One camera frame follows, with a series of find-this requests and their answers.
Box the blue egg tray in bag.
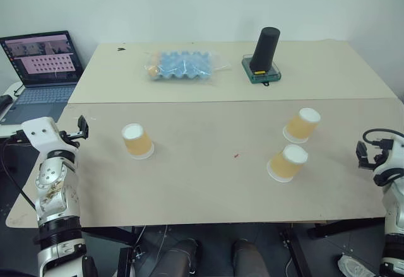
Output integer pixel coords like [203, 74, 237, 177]
[142, 49, 232, 86]

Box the grey sneaker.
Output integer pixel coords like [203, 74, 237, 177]
[337, 253, 377, 277]

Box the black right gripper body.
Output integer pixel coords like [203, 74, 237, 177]
[369, 138, 394, 165]

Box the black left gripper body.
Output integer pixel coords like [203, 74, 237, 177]
[58, 129, 85, 148]

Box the black foam cylinder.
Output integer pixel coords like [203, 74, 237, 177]
[249, 27, 282, 73]

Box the black table frame leg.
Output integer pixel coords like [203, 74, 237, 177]
[80, 225, 145, 277]
[277, 217, 386, 277]

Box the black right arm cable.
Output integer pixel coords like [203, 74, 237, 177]
[362, 127, 404, 147]

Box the black device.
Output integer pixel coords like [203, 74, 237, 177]
[0, 94, 14, 114]

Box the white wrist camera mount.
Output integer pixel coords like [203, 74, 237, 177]
[21, 116, 80, 157]
[374, 135, 404, 182]

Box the orange paper cup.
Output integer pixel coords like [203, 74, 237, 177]
[266, 144, 309, 184]
[121, 123, 155, 160]
[282, 107, 322, 144]

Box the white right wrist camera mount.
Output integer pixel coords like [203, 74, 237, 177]
[374, 135, 404, 182]

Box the green transparent box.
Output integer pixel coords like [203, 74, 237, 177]
[241, 53, 282, 85]

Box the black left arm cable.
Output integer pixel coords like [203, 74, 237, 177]
[0, 136, 39, 212]

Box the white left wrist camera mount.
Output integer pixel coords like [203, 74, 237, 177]
[21, 116, 80, 157]

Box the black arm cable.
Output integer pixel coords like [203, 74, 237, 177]
[0, 136, 39, 212]
[362, 127, 404, 147]

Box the dark rounded shape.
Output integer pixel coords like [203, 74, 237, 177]
[232, 239, 270, 277]
[150, 238, 203, 277]

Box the grey open laptop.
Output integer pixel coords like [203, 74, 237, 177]
[0, 30, 85, 126]

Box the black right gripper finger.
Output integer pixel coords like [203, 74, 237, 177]
[355, 141, 367, 162]
[358, 156, 374, 170]

